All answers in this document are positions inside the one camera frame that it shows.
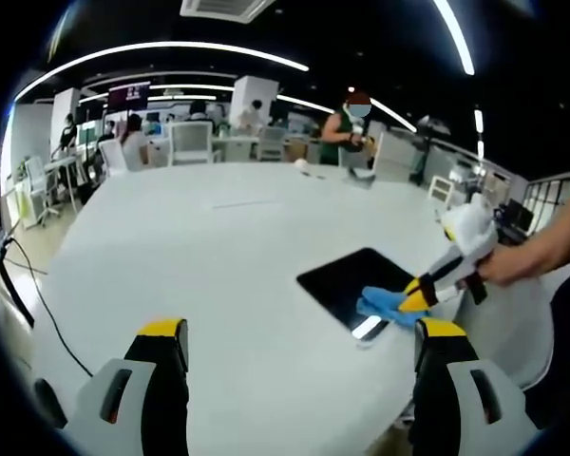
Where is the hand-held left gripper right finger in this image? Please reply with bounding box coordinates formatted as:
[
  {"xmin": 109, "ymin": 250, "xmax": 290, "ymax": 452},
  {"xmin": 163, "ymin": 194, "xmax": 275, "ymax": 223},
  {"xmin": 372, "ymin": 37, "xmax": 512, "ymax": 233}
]
[{"xmin": 409, "ymin": 316, "xmax": 539, "ymax": 456}]

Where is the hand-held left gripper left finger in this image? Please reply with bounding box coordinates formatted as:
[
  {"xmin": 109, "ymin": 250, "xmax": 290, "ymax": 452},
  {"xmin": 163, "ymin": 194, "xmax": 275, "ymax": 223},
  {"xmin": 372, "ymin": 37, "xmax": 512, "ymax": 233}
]
[{"xmin": 64, "ymin": 316, "xmax": 190, "ymax": 456}]

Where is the blue cleaning cloth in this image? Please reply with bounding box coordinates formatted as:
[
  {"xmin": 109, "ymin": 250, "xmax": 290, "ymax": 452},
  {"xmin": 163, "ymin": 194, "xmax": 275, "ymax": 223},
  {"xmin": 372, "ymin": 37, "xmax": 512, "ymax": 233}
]
[{"xmin": 355, "ymin": 284, "xmax": 433, "ymax": 330}]

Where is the black tablet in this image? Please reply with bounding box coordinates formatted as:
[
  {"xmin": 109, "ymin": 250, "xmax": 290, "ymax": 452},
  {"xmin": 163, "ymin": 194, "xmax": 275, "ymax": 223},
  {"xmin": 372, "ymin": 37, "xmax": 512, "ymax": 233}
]
[{"xmin": 296, "ymin": 246, "xmax": 429, "ymax": 342}]

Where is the person's right hand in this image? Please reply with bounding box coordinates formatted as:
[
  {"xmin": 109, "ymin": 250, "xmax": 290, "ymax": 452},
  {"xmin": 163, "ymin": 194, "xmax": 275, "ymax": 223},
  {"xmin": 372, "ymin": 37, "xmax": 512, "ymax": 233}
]
[{"xmin": 474, "ymin": 243, "xmax": 523, "ymax": 287}]

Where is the black monitor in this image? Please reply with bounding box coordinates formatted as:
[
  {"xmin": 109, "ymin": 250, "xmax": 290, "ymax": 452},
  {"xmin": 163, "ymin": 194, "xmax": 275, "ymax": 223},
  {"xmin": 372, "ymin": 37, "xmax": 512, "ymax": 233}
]
[{"xmin": 502, "ymin": 199, "xmax": 536, "ymax": 232}]

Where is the black tripod stand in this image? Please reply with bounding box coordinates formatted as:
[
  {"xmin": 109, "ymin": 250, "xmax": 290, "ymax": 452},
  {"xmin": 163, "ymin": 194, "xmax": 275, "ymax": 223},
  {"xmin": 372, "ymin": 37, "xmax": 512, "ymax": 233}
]
[{"xmin": 410, "ymin": 113, "xmax": 447, "ymax": 187}]

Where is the white partition panel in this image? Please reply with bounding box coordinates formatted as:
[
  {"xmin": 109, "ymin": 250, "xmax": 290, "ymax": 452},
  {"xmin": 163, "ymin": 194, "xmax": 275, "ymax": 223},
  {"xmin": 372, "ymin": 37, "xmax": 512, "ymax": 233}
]
[{"xmin": 372, "ymin": 130, "xmax": 418, "ymax": 185}]

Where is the short ceiling light strip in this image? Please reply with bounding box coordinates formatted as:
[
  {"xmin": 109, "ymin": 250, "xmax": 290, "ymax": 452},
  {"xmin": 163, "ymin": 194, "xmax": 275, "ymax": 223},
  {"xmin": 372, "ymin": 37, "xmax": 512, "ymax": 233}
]
[{"xmin": 473, "ymin": 108, "xmax": 485, "ymax": 162}]

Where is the thin ceiling light strip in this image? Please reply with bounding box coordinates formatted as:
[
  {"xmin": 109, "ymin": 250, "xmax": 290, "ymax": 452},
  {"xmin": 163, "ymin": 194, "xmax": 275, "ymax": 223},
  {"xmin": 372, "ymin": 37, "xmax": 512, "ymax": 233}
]
[{"xmin": 277, "ymin": 93, "xmax": 418, "ymax": 135}]

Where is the black stand leg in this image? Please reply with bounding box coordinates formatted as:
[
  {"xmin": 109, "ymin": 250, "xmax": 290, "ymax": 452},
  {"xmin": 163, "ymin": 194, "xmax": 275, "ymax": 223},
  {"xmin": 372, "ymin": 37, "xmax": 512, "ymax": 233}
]
[{"xmin": 0, "ymin": 237, "xmax": 38, "ymax": 330}]

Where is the straight ceiling light strip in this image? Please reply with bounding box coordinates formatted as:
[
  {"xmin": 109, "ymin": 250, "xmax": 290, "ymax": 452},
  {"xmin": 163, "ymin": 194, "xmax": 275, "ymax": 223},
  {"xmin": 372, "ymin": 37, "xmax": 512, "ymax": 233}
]
[{"xmin": 433, "ymin": 0, "xmax": 477, "ymax": 77}]

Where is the grey office chair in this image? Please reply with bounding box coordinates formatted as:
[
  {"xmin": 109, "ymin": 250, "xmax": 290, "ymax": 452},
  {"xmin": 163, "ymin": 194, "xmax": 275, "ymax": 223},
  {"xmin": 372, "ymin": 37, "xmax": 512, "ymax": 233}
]
[{"xmin": 256, "ymin": 125, "xmax": 287, "ymax": 162}]

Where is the ceiling air vent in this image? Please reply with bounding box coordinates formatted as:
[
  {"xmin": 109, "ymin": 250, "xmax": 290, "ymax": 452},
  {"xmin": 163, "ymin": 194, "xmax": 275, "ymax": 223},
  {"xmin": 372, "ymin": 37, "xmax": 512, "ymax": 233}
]
[{"xmin": 180, "ymin": 0, "xmax": 277, "ymax": 25}]

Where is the long curved ceiling light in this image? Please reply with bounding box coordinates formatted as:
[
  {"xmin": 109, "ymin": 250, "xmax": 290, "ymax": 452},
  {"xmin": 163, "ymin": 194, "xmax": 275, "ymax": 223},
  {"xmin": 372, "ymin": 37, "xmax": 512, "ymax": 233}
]
[{"xmin": 12, "ymin": 41, "xmax": 311, "ymax": 105}]

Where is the black floor cable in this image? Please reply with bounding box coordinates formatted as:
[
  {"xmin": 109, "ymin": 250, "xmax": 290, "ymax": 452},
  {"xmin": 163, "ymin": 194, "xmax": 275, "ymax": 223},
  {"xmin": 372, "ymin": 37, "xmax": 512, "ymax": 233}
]
[{"xmin": 2, "ymin": 235, "xmax": 95, "ymax": 380}]

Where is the purple wall screen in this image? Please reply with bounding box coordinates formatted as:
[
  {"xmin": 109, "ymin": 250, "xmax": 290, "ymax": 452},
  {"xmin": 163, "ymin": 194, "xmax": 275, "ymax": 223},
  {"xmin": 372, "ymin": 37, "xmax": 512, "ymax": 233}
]
[{"xmin": 107, "ymin": 81, "xmax": 152, "ymax": 114}]

